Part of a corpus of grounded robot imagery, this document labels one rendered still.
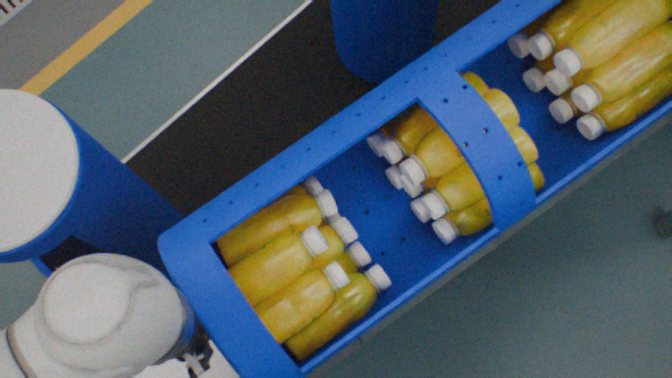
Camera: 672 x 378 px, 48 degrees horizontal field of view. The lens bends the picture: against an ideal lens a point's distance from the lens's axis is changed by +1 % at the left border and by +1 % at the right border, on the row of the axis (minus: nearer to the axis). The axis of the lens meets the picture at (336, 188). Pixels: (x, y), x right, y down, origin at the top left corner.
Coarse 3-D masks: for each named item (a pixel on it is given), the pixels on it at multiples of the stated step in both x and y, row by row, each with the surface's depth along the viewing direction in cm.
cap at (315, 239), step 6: (312, 228) 104; (306, 234) 104; (312, 234) 103; (318, 234) 104; (312, 240) 103; (318, 240) 103; (324, 240) 106; (312, 246) 103; (318, 246) 103; (324, 246) 104; (318, 252) 104
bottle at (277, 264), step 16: (272, 240) 105; (288, 240) 103; (304, 240) 103; (256, 256) 104; (272, 256) 102; (288, 256) 102; (304, 256) 103; (240, 272) 103; (256, 272) 102; (272, 272) 102; (288, 272) 103; (304, 272) 105; (240, 288) 103; (256, 288) 103; (272, 288) 103; (256, 304) 105
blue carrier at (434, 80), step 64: (512, 0) 108; (448, 64) 103; (512, 64) 127; (320, 128) 106; (448, 128) 98; (576, 128) 124; (640, 128) 109; (256, 192) 100; (384, 192) 125; (512, 192) 101; (192, 256) 97; (384, 256) 121; (448, 256) 114; (256, 320) 94
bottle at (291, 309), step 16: (320, 272) 107; (288, 288) 105; (304, 288) 105; (320, 288) 105; (336, 288) 106; (272, 304) 105; (288, 304) 104; (304, 304) 104; (320, 304) 105; (272, 320) 104; (288, 320) 104; (304, 320) 105; (272, 336) 104; (288, 336) 105
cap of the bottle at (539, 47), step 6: (534, 36) 114; (540, 36) 114; (528, 42) 115; (534, 42) 114; (540, 42) 113; (546, 42) 113; (534, 48) 115; (540, 48) 113; (546, 48) 114; (534, 54) 116; (540, 54) 114; (546, 54) 114
